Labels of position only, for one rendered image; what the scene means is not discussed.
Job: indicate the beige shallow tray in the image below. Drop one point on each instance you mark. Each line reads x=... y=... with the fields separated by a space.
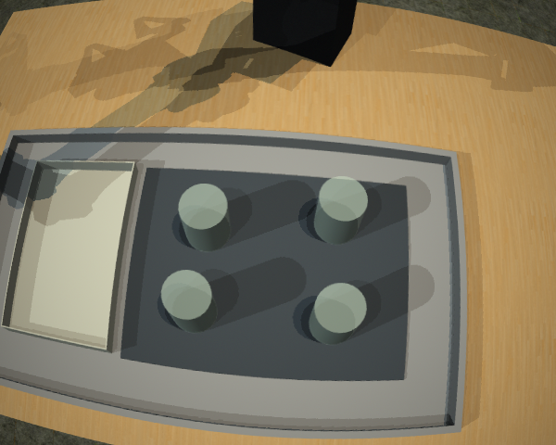
x=60 y=282

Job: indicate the clear glass jar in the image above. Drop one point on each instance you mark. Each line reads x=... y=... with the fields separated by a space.
x=204 y=214
x=337 y=312
x=188 y=298
x=341 y=205

